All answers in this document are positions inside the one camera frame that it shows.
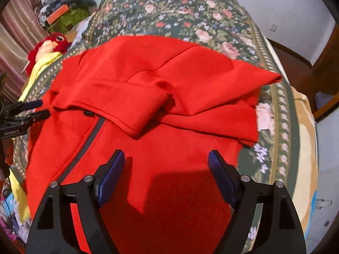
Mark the beige mattress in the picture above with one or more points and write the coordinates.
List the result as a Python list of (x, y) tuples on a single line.
[(307, 148)]

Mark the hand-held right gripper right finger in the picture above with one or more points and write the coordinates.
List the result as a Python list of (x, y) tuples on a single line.
[(221, 174)]

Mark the orange box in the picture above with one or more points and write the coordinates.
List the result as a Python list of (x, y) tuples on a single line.
[(57, 13)]

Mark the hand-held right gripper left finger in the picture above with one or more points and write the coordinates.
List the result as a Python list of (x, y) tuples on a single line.
[(112, 174)]

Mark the light blue cloth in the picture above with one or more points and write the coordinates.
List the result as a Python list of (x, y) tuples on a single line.
[(80, 30)]

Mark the red zip jacket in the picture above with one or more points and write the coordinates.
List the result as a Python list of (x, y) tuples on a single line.
[(148, 127)]

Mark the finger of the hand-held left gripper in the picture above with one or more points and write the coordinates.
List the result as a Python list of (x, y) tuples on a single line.
[(30, 105), (39, 115)]

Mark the striped pink curtain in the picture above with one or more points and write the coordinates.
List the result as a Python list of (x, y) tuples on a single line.
[(18, 26)]

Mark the red plush toy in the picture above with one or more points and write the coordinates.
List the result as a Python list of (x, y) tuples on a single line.
[(53, 43)]

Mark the floral bed blanket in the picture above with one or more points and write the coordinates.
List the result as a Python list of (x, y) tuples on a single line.
[(169, 13)]

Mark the yellow cloth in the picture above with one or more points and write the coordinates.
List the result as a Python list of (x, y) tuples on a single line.
[(39, 66)]

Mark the dark grey cushion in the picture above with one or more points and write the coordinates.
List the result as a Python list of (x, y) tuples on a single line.
[(79, 0)]

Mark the green patterned cloth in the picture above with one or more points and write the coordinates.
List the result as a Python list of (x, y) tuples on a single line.
[(71, 16)]

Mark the white wardrobe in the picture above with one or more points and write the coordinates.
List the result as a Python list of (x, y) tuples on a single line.
[(328, 177)]

